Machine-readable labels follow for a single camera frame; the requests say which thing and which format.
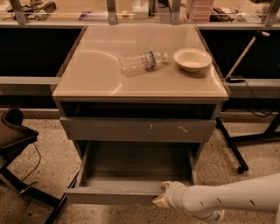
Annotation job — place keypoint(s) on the black stand left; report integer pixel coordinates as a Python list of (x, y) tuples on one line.
[(37, 164)]

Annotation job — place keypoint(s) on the grey drawer cabinet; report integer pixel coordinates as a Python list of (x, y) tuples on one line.
[(94, 86)]

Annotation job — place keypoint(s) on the coiled tool on shelf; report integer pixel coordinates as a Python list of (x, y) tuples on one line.
[(45, 11)]

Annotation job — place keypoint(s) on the grey drawer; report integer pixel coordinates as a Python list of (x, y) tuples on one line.
[(129, 173), (138, 130)]

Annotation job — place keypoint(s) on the white stick with black base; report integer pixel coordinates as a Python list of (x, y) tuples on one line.
[(251, 42)]

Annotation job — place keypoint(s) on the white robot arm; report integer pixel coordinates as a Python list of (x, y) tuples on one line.
[(208, 203)]

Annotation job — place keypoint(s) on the black wheeled stand right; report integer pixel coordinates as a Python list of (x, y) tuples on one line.
[(269, 135)]

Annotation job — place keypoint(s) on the white bowl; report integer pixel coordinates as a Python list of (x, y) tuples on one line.
[(192, 59)]

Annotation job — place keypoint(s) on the white box on shelf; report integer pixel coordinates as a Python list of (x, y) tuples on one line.
[(140, 9)]

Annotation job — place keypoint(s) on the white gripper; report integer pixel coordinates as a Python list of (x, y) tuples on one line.
[(171, 193)]

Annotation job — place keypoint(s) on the clear plastic water bottle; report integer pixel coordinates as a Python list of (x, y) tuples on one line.
[(148, 60)]

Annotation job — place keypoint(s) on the pink stacked containers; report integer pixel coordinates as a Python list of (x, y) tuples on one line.
[(198, 10)]

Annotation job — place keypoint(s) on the grey top drawer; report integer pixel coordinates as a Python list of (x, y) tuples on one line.
[(138, 130)]

